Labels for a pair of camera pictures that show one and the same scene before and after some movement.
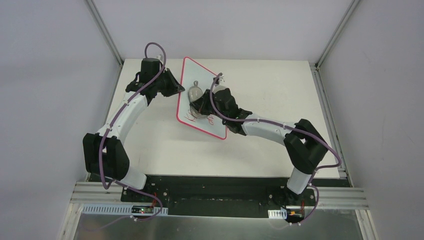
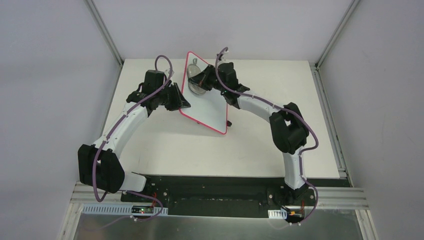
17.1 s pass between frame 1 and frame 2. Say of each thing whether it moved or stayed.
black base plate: stayed
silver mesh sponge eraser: moved
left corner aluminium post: stayed
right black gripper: moved
